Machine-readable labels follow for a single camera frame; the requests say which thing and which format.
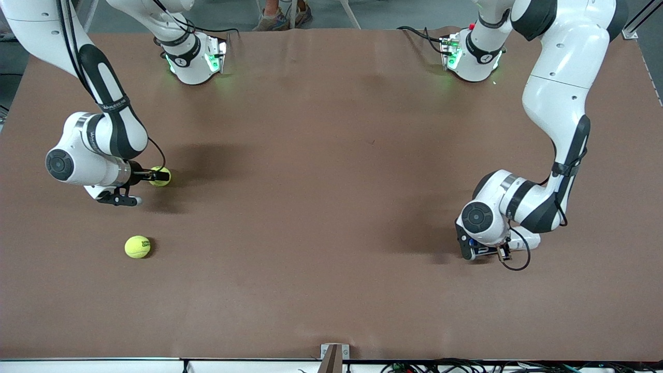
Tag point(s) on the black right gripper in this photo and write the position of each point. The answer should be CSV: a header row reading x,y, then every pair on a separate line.
x,y
138,176

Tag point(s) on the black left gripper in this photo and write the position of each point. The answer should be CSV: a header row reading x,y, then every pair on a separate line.
x,y
501,252

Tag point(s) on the yellow-green tennis ball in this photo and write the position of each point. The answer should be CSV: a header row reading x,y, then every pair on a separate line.
x,y
157,183
137,247

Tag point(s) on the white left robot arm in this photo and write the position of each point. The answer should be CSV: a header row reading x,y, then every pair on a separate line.
x,y
559,77

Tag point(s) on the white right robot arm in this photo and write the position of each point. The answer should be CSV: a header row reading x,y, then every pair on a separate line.
x,y
83,155

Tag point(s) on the brown table cover sheet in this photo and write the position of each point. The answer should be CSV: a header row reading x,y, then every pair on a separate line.
x,y
331,155

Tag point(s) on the small metal edge bracket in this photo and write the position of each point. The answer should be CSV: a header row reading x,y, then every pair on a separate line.
x,y
325,352

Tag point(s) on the white table edge rail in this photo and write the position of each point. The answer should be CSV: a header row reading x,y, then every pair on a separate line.
x,y
103,367

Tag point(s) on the aluminium frame profile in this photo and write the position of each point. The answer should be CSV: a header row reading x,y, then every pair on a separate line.
x,y
630,33

